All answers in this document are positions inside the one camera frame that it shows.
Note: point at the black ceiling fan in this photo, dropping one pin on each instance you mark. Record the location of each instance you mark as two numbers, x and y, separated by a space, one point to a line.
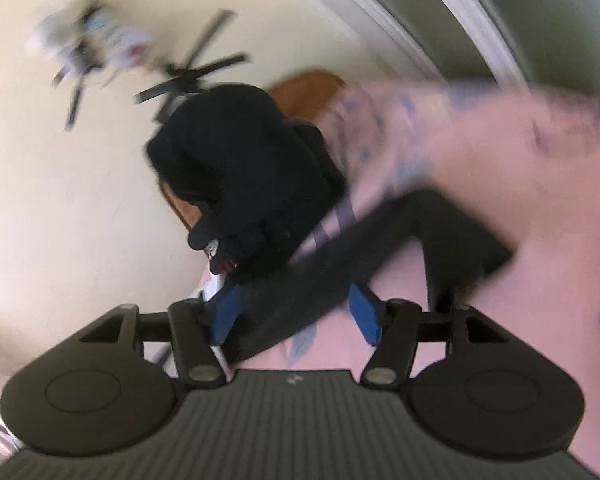
185 72

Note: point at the dark cloth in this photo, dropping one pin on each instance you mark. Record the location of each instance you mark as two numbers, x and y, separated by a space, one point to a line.
340 280

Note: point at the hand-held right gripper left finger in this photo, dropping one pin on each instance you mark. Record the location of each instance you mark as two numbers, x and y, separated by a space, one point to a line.
226 316

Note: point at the black garment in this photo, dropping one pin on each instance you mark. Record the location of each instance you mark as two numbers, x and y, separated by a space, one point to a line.
240 170

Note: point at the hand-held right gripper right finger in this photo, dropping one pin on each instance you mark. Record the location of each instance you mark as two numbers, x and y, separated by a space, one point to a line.
365 316

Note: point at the pink floral bedsheet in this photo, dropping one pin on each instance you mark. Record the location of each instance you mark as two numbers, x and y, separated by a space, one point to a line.
530 185

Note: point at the brown cushion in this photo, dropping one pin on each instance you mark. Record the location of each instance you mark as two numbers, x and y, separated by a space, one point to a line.
305 91

